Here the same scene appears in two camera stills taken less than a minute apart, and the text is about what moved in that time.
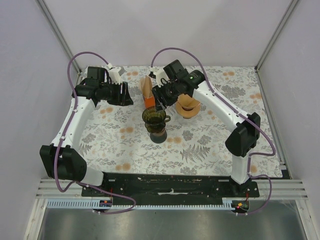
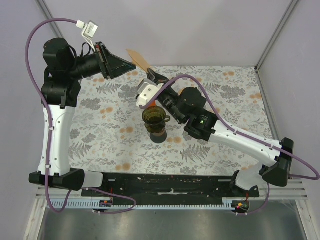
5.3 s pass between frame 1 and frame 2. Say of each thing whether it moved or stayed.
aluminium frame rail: stayed
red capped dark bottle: stayed
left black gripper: moved
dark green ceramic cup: stayed
